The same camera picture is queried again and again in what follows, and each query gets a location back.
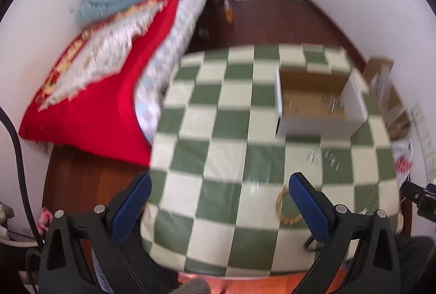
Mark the clear plastic packaging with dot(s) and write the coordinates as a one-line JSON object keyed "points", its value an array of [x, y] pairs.
{"points": [[383, 89]]}

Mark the orange drink bottle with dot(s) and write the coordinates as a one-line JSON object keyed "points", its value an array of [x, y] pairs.
{"points": [[228, 12]]}

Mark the red floral bed quilt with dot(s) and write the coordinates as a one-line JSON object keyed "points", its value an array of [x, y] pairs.
{"points": [[87, 100]]}

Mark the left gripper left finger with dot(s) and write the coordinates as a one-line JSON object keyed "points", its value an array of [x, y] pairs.
{"points": [[63, 266]]}

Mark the checkered mattress sheet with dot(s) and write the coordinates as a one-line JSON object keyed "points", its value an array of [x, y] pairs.
{"points": [[154, 80]]}

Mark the white cardboard jewelry box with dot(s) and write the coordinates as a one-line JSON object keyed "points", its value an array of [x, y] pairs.
{"points": [[299, 107]]}

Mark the white power strip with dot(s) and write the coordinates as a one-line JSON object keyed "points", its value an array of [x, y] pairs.
{"points": [[427, 145]]}

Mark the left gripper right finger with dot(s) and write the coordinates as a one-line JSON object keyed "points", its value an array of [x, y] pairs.
{"points": [[375, 267]]}

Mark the white plastic bag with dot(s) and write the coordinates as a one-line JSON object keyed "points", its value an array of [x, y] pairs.
{"points": [[402, 151]]}

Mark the brown cardboard box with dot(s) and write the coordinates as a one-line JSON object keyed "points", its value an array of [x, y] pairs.
{"points": [[396, 119]]}

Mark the silver chain jewelry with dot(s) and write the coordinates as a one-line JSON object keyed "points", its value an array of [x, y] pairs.
{"points": [[333, 103]]}

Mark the pink slipper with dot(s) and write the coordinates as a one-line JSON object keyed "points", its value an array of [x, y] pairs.
{"points": [[44, 221]]}

